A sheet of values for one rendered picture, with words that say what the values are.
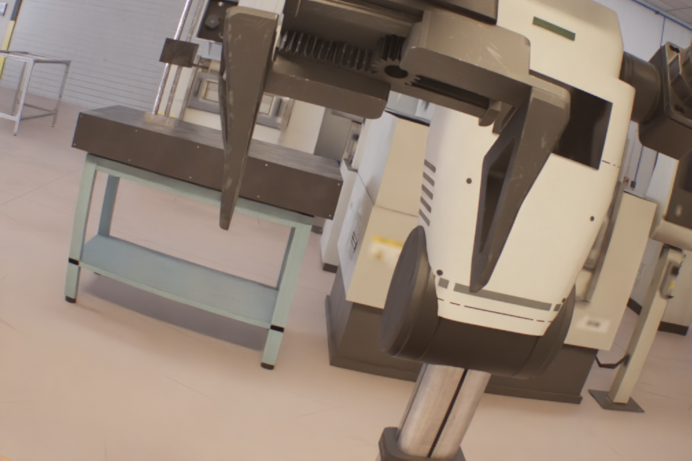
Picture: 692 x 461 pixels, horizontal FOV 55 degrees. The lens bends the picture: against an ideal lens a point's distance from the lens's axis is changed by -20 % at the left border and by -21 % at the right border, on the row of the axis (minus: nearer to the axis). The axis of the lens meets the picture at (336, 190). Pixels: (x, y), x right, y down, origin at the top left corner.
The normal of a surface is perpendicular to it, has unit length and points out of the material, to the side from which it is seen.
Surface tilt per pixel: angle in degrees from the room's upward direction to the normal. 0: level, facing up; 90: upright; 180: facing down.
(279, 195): 90
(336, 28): 150
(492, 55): 60
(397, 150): 90
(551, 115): 81
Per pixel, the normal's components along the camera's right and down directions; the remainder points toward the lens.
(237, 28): 0.07, -0.01
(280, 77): -0.22, 0.90
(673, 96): 0.15, -0.36
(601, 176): 0.22, 0.18
